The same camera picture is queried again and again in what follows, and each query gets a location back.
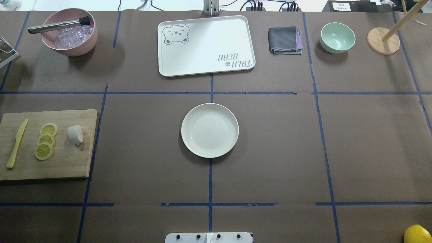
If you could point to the mint green bowl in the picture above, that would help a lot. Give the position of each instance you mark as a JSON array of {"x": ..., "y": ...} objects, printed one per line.
[{"x": 337, "y": 38}]

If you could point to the bamboo cutting board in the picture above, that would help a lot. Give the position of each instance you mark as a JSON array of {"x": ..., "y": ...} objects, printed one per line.
[{"x": 67, "y": 160}]

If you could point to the cream round plate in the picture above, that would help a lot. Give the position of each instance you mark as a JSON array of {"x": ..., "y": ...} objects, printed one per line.
[{"x": 210, "y": 130}]

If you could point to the grey folded cloth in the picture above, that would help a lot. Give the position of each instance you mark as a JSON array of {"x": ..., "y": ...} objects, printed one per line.
[{"x": 285, "y": 40}]

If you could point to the yellow plastic knife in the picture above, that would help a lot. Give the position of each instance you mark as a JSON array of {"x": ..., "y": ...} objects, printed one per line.
[{"x": 18, "y": 137}]

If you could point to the clear cup rack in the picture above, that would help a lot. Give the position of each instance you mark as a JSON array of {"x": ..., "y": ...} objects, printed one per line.
[{"x": 7, "y": 52}]

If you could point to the lemon slice middle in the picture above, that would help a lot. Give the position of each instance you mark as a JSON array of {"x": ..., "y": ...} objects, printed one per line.
[{"x": 47, "y": 138}]

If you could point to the aluminium frame post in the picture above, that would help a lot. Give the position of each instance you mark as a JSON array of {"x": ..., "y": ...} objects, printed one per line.
[{"x": 211, "y": 8}]

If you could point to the lemon slice near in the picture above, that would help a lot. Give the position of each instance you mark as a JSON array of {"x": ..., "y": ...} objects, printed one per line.
[{"x": 43, "y": 151}]

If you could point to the pink bowl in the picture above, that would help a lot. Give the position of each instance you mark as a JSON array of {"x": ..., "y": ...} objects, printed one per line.
[{"x": 65, "y": 15}]

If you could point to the wooden mug tree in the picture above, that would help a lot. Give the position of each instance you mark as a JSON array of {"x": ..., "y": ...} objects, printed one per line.
[{"x": 386, "y": 41}]

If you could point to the lemon slice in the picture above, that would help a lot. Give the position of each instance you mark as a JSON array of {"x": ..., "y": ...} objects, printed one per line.
[
  {"x": 47, "y": 138},
  {"x": 49, "y": 128},
  {"x": 43, "y": 151}
]

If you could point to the lemon slice far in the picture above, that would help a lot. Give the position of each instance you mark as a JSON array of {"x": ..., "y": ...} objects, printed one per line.
[{"x": 49, "y": 128}]

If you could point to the black power strip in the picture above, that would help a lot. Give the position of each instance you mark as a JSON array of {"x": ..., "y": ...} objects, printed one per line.
[{"x": 270, "y": 6}]

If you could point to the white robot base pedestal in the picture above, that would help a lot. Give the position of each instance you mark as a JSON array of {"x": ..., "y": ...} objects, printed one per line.
[{"x": 210, "y": 237}]

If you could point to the yellow lemon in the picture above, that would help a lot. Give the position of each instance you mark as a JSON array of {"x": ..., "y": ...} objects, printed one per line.
[{"x": 417, "y": 234}]

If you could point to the clear ice cubes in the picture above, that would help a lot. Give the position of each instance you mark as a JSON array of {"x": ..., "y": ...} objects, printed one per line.
[{"x": 72, "y": 37}]

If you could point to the white bear tray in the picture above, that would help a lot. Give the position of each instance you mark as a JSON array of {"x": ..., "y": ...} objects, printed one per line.
[{"x": 204, "y": 45}]

